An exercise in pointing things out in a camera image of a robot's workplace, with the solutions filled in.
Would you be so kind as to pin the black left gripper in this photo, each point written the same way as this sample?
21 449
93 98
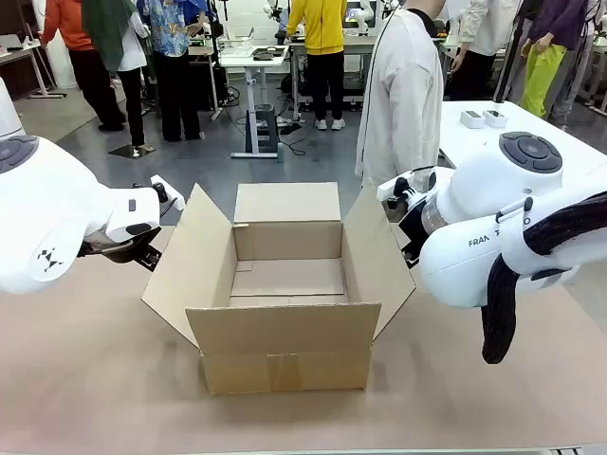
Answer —
142 256

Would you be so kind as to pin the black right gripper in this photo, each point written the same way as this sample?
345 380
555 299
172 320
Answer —
410 237

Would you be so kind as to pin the brown cardboard box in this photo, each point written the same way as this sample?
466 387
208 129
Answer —
284 360

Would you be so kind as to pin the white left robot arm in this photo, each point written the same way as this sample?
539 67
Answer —
47 213

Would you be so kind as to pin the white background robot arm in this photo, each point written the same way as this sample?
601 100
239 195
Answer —
363 16

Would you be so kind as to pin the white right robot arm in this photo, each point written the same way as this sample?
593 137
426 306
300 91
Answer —
474 199

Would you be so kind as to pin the small white box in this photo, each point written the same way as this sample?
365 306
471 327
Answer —
473 119
495 118

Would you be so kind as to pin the person in white cardigan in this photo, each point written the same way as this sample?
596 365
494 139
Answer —
403 95

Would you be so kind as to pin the teal bottle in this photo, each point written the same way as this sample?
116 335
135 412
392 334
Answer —
281 154

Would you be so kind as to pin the white side table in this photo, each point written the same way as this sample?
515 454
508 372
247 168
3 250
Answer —
545 123

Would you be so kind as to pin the grey step stool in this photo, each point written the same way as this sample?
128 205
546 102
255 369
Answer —
268 118

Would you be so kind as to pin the wood-topped grey desk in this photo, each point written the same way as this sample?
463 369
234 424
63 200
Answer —
360 41

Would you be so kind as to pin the black stand pole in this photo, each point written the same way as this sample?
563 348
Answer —
509 57

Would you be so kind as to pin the person in lime trousers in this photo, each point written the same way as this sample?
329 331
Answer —
540 71

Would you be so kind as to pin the person in grey trousers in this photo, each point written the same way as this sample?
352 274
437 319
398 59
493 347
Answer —
569 85

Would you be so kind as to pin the person in white jacket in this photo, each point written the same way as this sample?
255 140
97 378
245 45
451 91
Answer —
483 28

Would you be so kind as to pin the white height-adjustable desk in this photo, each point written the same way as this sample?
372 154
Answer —
251 61

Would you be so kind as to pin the person in blue patterned shirt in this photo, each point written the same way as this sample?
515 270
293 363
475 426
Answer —
171 28

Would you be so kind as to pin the person in yellow jacket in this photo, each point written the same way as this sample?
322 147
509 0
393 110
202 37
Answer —
325 23

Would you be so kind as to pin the person in green headscarf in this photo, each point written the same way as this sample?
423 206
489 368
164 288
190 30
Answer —
106 28

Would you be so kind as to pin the black tray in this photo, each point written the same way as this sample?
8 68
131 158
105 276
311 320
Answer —
268 53

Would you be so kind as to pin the wooden table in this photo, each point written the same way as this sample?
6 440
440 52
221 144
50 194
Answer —
19 52

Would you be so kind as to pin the person in orange top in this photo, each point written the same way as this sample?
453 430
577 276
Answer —
71 23

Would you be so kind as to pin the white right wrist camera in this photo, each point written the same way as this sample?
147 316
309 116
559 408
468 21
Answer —
386 192

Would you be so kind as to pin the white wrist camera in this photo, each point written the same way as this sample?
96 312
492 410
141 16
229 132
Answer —
173 204
386 192

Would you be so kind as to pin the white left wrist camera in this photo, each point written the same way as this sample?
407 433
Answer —
173 204

